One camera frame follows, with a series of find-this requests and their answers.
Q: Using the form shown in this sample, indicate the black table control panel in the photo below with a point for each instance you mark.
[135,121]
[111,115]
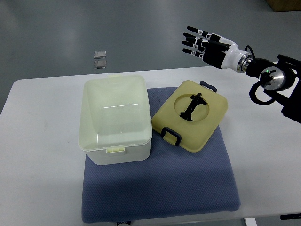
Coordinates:
[290,216]

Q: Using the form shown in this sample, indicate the white storage box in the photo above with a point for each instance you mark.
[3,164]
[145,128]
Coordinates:
[115,121]

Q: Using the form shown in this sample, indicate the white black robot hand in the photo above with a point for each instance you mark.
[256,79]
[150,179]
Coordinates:
[215,50]

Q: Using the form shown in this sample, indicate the lower silver floor plate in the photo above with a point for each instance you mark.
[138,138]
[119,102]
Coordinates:
[100,64]

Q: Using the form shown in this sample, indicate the silver floor plate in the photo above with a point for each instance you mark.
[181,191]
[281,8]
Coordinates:
[100,64]
[99,54]

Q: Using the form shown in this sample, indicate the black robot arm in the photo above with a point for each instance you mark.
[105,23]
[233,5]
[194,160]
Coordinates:
[281,81]

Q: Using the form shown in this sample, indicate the dark label tag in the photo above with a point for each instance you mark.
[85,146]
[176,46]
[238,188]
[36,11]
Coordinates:
[123,223]

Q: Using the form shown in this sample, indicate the blue padded mat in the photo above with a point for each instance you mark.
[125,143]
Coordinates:
[170,182]

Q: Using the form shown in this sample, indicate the yellow box lid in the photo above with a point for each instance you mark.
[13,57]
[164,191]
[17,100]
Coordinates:
[190,115]

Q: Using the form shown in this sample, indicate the brown cardboard box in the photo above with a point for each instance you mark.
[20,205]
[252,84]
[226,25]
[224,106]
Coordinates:
[284,5]

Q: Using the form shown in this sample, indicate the upper silver floor plate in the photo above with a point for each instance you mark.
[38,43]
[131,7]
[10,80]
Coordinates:
[99,54]

